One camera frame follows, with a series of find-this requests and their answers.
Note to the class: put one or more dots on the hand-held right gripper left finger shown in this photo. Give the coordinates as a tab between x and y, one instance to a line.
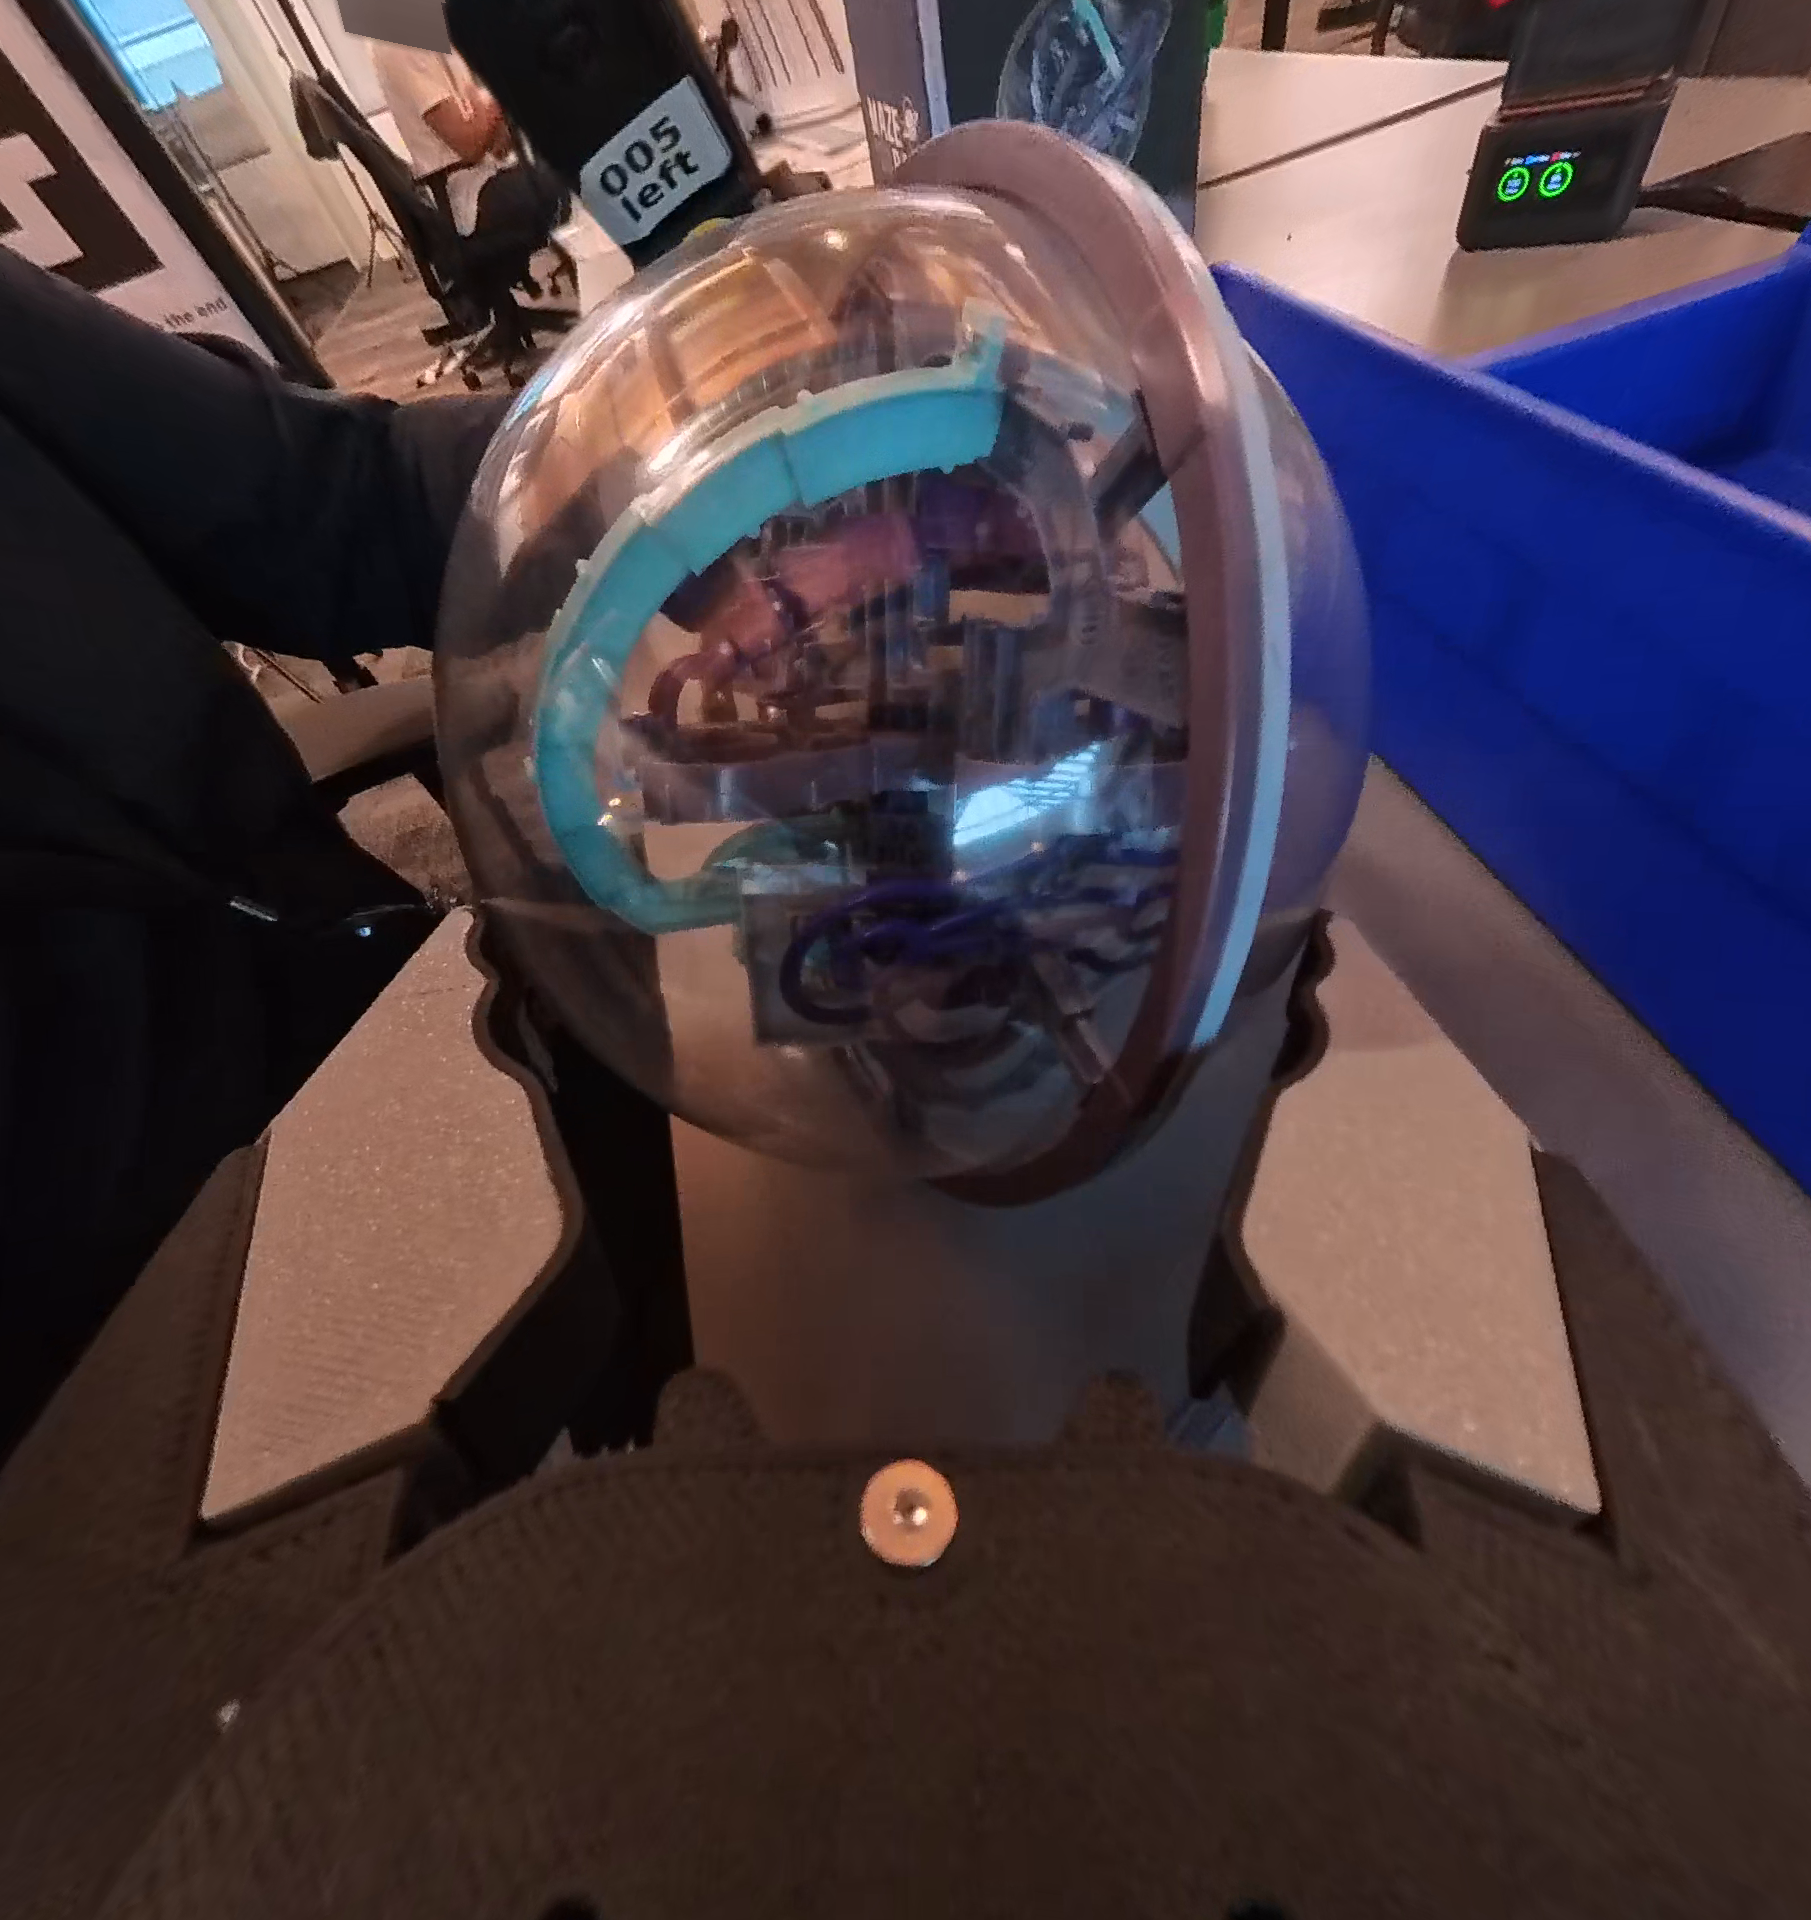
381	1230

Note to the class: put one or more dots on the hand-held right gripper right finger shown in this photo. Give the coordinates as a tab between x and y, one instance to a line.
1416	1291

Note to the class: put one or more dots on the clear plastic maze ball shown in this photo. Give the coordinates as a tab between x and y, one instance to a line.
877	675

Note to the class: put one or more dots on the dark maze ball packaging box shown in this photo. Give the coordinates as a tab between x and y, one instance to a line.
907	74

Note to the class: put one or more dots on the black office chair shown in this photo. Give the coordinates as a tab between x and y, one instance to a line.
493	225

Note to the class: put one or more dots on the person's dark clothing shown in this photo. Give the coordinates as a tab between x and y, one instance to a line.
95	974

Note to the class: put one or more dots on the grey chair armrest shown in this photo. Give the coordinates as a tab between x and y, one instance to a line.
365	734

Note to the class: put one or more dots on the black and white code banner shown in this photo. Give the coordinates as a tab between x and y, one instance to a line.
35	151

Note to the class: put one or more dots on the blue plastic bin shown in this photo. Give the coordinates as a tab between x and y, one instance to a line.
1520	601

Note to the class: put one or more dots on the black device with green lights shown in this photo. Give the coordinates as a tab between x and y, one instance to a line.
1558	211

